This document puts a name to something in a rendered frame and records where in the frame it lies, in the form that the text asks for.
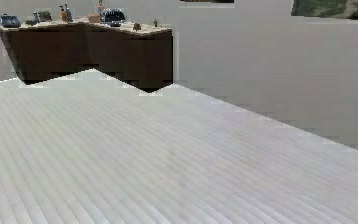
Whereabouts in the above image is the small dark green plant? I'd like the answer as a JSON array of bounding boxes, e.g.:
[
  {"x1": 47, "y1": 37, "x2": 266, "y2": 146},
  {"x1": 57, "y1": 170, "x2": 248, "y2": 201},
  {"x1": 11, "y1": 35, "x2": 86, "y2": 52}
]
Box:
[{"x1": 37, "y1": 10, "x2": 53, "y2": 23}]

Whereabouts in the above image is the dark brown kitchen counter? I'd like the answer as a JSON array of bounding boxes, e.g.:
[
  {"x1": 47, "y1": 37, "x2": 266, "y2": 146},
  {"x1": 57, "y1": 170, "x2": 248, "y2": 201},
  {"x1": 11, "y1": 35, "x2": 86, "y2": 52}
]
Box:
[{"x1": 0, "y1": 18, "x2": 174, "y2": 92}]

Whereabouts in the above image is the grey bottle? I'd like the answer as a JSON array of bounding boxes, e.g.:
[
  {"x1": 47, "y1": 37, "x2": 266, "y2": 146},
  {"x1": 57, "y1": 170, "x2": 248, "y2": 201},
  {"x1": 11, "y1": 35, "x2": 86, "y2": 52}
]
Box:
[{"x1": 64, "y1": 3, "x2": 74, "y2": 23}]

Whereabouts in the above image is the dark blue pot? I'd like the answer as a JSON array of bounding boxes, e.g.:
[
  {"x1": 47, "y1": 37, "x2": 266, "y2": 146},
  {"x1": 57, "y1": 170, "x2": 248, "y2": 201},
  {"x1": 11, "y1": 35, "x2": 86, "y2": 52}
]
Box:
[{"x1": 0, "y1": 13, "x2": 22, "y2": 29}]

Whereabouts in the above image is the window with green view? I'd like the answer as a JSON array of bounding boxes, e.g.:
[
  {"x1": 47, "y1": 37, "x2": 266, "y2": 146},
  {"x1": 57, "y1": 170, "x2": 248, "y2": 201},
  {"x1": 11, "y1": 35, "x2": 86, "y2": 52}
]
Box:
[{"x1": 291, "y1": 0, "x2": 358, "y2": 21}]

